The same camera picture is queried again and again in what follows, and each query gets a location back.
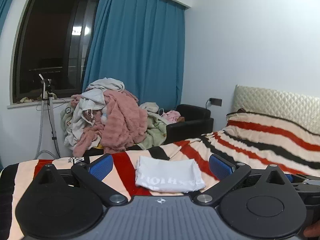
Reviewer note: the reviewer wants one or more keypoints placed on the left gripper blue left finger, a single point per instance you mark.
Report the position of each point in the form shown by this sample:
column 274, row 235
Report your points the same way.
column 91, row 177

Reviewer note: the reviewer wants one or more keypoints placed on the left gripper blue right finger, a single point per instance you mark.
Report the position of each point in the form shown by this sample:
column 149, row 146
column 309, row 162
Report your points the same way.
column 230, row 176

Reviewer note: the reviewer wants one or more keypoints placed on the white t-shirt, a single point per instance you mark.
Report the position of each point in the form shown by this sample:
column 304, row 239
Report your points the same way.
column 169, row 176

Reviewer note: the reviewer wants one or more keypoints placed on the person hand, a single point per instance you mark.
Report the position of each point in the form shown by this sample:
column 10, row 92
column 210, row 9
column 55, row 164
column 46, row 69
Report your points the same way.
column 312, row 230

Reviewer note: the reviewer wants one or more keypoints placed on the striped fleece blanket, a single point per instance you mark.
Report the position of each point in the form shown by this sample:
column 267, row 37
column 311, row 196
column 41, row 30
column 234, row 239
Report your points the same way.
column 252, row 138

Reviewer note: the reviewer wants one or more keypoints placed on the white grey garment pile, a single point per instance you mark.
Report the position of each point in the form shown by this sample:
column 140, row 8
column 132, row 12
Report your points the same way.
column 79, row 112

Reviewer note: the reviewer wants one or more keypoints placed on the black armchair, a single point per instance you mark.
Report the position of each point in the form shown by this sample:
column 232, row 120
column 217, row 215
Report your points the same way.
column 197, row 121

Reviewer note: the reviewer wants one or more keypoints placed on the pink fluffy blanket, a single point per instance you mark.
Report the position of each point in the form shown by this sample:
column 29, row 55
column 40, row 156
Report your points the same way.
column 125, row 125

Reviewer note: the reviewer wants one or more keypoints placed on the quilted beige headboard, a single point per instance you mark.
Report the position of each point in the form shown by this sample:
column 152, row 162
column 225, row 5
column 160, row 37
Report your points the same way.
column 301, row 109

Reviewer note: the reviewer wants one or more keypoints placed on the green printed blanket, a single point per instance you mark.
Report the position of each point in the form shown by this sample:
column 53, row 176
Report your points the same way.
column 156, row 132

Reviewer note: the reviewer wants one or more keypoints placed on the small pink cloth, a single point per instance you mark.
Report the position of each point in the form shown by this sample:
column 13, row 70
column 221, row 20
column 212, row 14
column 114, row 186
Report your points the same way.
column 171, row 116

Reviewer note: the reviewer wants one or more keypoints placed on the garment steamer stand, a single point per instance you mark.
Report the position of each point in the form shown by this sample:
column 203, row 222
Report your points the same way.
column 47, row 97

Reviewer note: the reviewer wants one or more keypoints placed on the dark window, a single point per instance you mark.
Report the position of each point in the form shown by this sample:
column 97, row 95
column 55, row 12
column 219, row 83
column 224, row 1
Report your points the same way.
column 53, row 43

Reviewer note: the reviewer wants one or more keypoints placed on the right blue curtain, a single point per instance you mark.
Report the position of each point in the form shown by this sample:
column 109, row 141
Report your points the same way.
column 141, row 43

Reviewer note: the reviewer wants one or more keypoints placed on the blue curtain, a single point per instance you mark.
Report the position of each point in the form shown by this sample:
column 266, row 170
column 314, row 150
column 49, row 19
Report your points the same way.
column 141, row 43
column 4, row 9

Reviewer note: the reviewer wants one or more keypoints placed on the left blue curtain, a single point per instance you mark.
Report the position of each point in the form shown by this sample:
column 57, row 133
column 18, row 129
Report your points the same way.
column 4, row 9

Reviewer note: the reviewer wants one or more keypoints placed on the black wall socket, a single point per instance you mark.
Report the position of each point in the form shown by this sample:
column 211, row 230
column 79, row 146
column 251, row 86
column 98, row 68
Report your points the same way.
column 215, row 102

